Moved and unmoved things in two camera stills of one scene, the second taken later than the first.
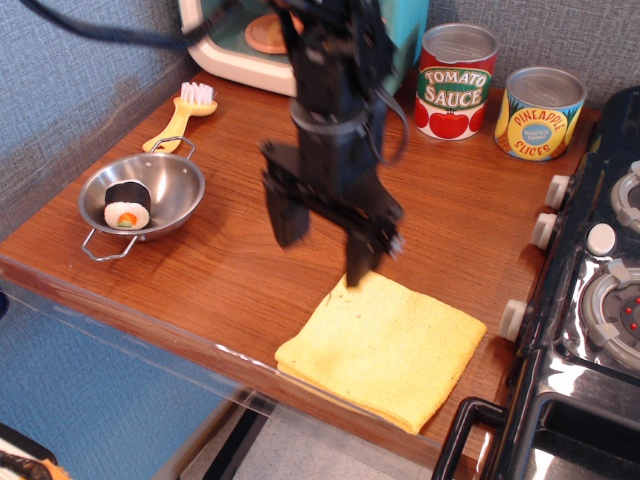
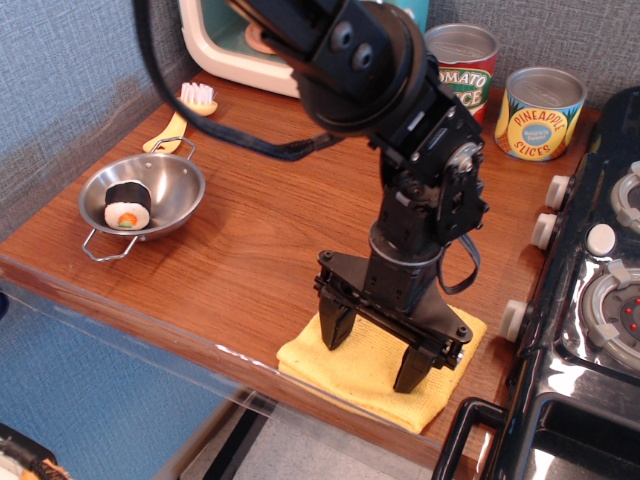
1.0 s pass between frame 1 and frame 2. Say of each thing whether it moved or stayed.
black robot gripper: moved
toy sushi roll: stayed
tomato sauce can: stayed
